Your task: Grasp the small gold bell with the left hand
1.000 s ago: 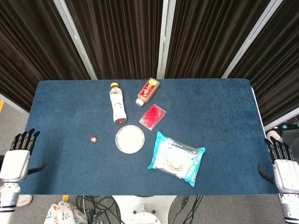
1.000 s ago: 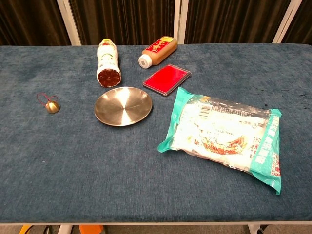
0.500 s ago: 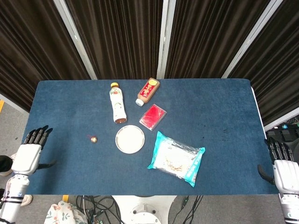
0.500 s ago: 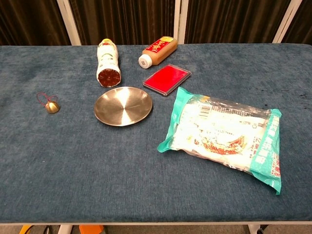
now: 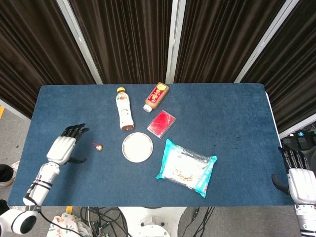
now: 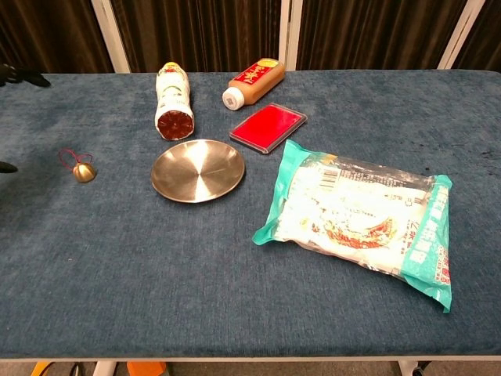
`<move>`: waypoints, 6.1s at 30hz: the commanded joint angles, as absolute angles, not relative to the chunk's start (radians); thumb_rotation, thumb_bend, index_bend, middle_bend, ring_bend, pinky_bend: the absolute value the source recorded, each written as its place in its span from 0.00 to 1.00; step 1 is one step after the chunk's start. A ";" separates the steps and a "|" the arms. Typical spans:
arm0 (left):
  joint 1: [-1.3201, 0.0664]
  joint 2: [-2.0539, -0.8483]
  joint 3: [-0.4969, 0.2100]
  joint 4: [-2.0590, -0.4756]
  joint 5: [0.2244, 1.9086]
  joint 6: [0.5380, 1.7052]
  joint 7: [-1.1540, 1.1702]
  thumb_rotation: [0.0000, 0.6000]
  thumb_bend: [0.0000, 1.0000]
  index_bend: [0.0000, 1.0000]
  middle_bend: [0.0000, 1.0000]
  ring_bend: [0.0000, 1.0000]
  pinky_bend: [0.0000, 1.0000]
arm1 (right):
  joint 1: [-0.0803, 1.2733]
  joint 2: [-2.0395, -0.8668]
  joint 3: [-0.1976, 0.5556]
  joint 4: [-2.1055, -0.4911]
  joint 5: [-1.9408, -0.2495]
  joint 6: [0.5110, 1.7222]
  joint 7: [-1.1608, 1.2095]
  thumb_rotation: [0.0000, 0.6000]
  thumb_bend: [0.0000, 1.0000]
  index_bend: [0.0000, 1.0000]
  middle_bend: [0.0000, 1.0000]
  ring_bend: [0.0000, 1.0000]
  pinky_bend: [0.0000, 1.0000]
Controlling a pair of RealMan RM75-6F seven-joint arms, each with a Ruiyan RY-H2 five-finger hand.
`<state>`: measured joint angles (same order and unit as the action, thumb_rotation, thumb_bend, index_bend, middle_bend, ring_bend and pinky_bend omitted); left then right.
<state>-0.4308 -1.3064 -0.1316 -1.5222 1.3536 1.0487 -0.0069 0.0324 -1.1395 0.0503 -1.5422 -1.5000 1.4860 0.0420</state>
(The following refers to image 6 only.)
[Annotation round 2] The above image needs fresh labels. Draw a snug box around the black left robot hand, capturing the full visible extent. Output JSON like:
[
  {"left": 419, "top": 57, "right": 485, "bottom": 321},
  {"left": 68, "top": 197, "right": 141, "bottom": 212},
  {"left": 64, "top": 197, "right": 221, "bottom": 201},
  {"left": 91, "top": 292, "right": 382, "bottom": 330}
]
[{"left": 0, "top": 64, "right": 52, "bottom": 174}]

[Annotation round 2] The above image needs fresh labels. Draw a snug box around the small brass bell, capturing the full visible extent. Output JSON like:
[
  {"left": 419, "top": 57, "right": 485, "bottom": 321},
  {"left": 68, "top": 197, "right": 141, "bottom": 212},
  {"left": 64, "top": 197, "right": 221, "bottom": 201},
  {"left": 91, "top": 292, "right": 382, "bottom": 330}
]
[{"left": 58, "top": 147, "right": 97, "bottom": 184}]

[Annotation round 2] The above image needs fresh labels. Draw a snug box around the dark brown curtain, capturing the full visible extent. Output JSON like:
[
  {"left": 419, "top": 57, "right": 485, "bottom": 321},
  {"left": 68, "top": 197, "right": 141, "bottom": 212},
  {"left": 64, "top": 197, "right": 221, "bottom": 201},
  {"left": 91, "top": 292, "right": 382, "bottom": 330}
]
[
  {"left": 296, "top": 0, "right": 469, "bottom": 72},
  {"left": 452, "top": 0, "right": 501, "bottom": 73},
  {"left": 109, "top": 0, "right": 283, "bottom": 74},
  {"left": 0, "top": 0, "right": 115, "bottom": 75}
]

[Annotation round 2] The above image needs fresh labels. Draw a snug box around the white bottle with red base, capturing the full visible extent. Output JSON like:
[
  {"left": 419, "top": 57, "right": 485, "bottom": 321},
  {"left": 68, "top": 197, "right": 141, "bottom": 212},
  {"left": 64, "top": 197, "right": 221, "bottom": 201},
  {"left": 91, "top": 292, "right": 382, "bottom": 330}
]
[{"left": 153, "top": 61, "right": 196, "bottom": 141}]

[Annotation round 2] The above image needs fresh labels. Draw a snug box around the round stainless steel plate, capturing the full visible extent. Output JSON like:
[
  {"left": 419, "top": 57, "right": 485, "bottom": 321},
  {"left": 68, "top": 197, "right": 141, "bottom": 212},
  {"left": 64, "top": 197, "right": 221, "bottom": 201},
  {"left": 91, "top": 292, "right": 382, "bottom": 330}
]
[{"left": 150, "top": 139, "right": 247, "bottom": 204}]

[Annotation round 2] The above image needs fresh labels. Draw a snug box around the blue table cloth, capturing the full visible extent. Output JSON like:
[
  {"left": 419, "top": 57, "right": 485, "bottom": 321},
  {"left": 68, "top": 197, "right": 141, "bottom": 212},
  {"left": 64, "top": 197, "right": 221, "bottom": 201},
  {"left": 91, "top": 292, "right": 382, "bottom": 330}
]
[{"left": 0, "top": 69, "right": 501, "bottom": 360}]

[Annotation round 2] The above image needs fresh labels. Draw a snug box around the brown sauce bottle white cap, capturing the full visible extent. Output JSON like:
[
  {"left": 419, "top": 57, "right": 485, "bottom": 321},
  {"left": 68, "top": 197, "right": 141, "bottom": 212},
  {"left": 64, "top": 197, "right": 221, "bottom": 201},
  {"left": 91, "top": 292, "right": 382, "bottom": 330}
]
[{"left": 222, "top": 57, "right": 286, "bottom": 112}]

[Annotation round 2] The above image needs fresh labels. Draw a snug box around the red ink pad case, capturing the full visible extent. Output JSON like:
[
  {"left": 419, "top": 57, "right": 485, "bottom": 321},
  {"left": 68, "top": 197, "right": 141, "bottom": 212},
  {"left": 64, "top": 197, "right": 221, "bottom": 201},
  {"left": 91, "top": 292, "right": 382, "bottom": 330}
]
[{"left": 229, "top": 102, "right": 308, "bottom": 155}]

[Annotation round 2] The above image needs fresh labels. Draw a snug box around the orange box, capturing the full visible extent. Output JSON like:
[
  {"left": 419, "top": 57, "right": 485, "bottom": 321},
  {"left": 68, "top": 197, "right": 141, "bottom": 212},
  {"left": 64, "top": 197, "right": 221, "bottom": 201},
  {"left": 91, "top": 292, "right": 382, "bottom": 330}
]
[{"left": 126, "top": 360, "right": 168, "bottom": 376}]

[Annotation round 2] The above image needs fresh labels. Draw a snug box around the teal clear noodle package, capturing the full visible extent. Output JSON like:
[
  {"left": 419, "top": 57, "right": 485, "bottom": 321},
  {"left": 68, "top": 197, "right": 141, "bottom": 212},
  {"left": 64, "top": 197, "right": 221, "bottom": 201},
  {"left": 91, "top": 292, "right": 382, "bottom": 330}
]
[{"left": 251, "top": 139, "right": 454, "bottom": 314}]

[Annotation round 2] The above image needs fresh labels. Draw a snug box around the white partition post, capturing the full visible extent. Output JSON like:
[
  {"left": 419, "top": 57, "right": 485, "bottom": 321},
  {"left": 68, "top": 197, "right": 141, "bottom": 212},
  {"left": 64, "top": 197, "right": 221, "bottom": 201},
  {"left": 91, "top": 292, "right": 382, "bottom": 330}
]
[
  {"left": 437, "top": 0, "right": 481, "bottom": 71},
  {"left": 91, "top": 0, "right": 132, "bottom": 74},
  {"left": 279, "top": 0, "right": 303, "bottom": 72}
]

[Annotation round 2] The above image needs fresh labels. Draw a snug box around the white table frame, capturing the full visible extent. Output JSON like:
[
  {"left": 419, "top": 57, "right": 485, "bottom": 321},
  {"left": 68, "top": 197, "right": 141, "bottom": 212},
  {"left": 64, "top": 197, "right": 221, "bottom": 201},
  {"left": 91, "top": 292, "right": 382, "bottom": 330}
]
[{"left": 0, "top": 356, "right": 501, "bottom": 376}]

